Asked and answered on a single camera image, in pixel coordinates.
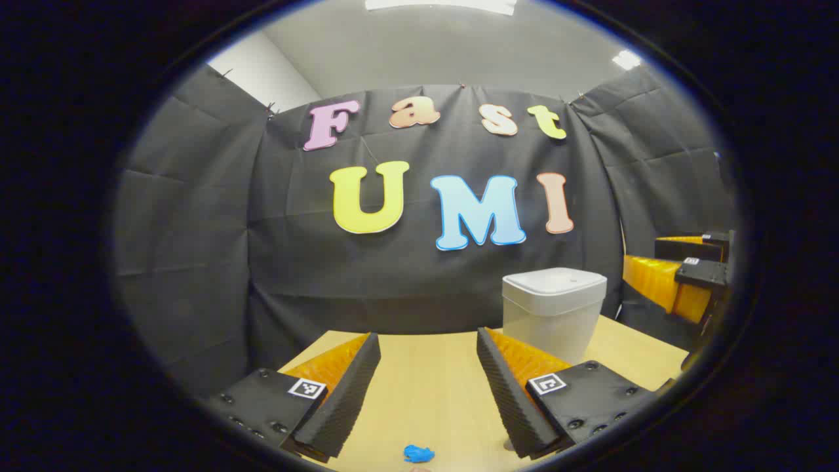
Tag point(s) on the small ceiling light panel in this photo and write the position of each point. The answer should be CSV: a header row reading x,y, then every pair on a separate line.
x,y
626,59

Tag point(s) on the blue paper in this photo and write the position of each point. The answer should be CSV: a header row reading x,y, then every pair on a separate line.
x,y
418,453

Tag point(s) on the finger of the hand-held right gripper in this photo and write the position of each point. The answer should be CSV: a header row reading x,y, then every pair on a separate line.
x,y
704,274
688,250

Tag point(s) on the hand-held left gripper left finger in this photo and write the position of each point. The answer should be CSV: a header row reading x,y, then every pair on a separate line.
x,y
347,400

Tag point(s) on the white desktop garbage bin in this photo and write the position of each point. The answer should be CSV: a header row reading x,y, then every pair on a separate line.
x,y
554,314

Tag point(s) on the wooden desktop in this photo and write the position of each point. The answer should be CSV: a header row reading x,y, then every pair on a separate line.
x,y
426,393

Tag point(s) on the long ceiling light panel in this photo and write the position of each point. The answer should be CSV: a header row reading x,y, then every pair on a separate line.
x,y
439,5

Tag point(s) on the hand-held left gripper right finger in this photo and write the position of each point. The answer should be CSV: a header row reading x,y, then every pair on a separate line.
x,y
505,393

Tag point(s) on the black backdrop cloth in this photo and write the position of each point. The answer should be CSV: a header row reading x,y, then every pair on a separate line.
x,y
196,229

